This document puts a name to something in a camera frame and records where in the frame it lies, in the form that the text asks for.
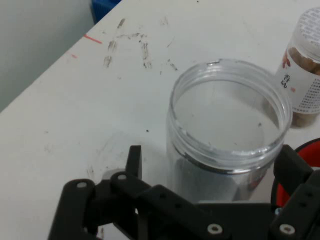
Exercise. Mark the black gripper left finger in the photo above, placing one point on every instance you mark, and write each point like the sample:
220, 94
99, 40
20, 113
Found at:
82, 212

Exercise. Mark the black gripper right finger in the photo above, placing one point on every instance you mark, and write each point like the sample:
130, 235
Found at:
302, 207

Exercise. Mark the tall clear plastic jar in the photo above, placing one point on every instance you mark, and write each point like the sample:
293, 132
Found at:
200, 175

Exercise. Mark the red bowl with black rim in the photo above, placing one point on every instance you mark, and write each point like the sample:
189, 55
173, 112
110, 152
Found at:
311, 156

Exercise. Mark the brown-filled jar with white lid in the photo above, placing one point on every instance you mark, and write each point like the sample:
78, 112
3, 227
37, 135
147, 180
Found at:
305, 87

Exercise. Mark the dark blue foam piece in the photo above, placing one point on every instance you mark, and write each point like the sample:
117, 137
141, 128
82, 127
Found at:
102, 7

